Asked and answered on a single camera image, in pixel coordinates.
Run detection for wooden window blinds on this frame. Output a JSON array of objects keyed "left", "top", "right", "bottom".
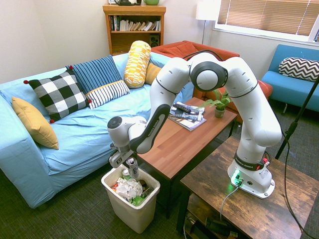
[{"left": 217, "top": 0, "right": 319, "bottom": 37}]

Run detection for dark cover magazine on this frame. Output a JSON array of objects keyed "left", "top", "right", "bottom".
[{"left": 169, "top": 101, "right": 206, "bottom": 122}]

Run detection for black power box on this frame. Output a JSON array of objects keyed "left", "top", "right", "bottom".
[{"left": 205, "top": 216, "right": 239, "bottom": 237}]

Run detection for rustic dark wood table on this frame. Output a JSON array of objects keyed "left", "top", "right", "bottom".
[{"left": 176, "top": 135, "right": 319, "bottom": 239}]

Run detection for black white shelf ornament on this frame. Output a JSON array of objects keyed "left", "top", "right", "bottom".
[{"left": 108, "top": 0, "right": 142, "bottom": 6}]

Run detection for large mustard yellow pillow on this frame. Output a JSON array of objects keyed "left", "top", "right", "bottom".
[{"left": 11, "top": 96, "right": 60, "bottom": 150}]

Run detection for green snack packet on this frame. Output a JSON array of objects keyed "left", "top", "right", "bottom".
[{"left": 131, "top": 195, "right": 148, "bottom": 206}]

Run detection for thin black cable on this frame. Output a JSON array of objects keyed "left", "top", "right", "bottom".
[{"left": 283, "top": 134, "right": 310, "bottom": 233}]

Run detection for orange armchair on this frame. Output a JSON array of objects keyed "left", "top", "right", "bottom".
[{"left": 151, "top": 40, "right": 274, "bottom": 124}]

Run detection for row of paperback books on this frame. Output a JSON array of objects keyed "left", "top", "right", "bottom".
[{"left": 110, "top": 15, "right": 161, "bottom": 32}]

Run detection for yellow patterned bolster pillow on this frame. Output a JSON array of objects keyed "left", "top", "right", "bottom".
[{"left": 123, "top": 40, "right": 152, "bottom": 89}]

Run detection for black camera stand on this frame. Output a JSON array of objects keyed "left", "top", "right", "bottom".
[{"left": 275, "top": 74, "right": 319, "bottom": 160}]

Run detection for wooden bookshelf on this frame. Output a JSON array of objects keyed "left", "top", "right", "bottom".
[{"left": 102, "top": 3, "right": 167, "bottom": 57}]

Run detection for light cover magazine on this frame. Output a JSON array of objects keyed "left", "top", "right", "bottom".
[{"left": 168, "top": 114, "right": 207, "bottom": 132}]

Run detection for small mustard yellow pillow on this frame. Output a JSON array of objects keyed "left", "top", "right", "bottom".
[{"left": 144, "top": 62, "right": 162, "bottom": 86}]

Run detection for black remote control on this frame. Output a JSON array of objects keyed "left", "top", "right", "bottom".
[{"left": 172, "top": 103, "right": 192, "bottom": 113}]

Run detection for reddish wood coffee table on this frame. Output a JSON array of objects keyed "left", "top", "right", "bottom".
[{"left": 136, "top": 96, "right": 239, "bottom": 220}]

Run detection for blue striped pillow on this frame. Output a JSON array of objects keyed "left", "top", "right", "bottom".
[{"left": 66, "top": 54, "right": 123, "bottom": 95}]

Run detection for black white checked pillow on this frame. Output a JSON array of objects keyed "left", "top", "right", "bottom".
[{"left": 23, "top": 65, "right": 92, "bottom": 124}]

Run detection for black white chevron pillow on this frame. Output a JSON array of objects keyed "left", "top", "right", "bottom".
[{"left": 278, "top": 57, "right": 319, "bottom": 82}]

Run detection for white plastic trash bin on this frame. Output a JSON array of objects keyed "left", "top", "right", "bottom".
[{"left": 101, "top": 167, "right": 161, "bottom": 234}]

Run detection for blue bench sofa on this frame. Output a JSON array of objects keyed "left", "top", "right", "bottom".
[{"left": 261, "top": 44, "right": 319, "bottom": 113}]

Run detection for crumpled white paper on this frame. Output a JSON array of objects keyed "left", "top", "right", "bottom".
[{"left": 115, "top": 177, "right": 144, "bottom": 200}]

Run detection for small potted fern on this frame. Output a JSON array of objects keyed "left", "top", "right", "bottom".
[{"left": 195, "top": 89, "right": 233, "bottom": 119}]

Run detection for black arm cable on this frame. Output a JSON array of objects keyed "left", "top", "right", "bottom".
[{"left": 183, "top": 49, "right": 225, "bottom": 62}]

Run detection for white blue drink can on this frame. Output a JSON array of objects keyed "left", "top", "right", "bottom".
[{"left": 126, "top": 157, "right": 140, "bottom": 179}]

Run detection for light blue sofa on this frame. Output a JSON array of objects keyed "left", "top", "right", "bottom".
[{"left": 0, "top": 52, "right": 195, "bottom": 209}]

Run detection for grey base cable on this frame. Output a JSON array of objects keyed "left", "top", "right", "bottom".
[{"left": 220, "top": 185, "right": 240, "bottom": 220}]

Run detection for white shade floor lamp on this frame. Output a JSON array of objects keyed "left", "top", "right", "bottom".
[{"left": 195, "top": 1, "right": 220, "bottom": 45}]

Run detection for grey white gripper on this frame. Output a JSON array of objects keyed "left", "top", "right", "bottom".
[{"left": 108, "top": 150, "right": 133, "bottom": 169}]

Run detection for white navy striped pillow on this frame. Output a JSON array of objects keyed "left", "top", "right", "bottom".
[{"left": 85, "top": 79, "right": 131, "bottom": 110}]

